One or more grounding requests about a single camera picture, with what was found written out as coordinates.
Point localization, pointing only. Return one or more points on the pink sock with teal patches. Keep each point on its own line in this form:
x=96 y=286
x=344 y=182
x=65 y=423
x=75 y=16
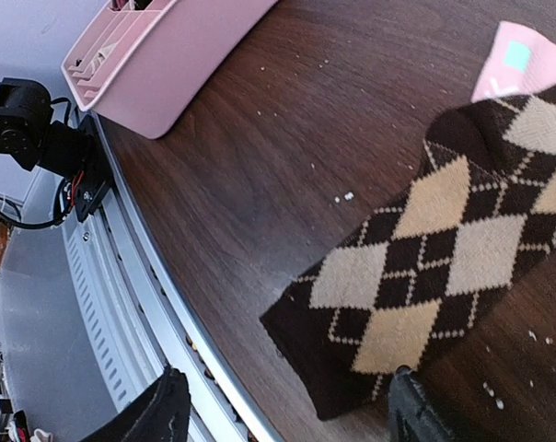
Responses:
x=521 y=61

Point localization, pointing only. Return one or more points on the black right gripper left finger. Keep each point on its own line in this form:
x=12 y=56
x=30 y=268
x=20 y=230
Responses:
x=160 y=413

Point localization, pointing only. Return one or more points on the brown beige argyle sock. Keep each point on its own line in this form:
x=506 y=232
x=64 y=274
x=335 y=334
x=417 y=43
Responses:
x=420 y=271

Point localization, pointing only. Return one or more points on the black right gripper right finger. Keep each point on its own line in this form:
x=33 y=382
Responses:
x=413 y=413

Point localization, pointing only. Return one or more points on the pink plastic organizer tray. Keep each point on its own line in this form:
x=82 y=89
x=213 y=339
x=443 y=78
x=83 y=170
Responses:
x=141 y=68

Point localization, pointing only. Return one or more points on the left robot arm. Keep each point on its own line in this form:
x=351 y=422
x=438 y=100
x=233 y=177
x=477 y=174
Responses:
x=34 y=131

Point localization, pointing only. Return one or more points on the aluminium front rail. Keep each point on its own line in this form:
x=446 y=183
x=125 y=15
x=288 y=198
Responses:
x=136 y=319

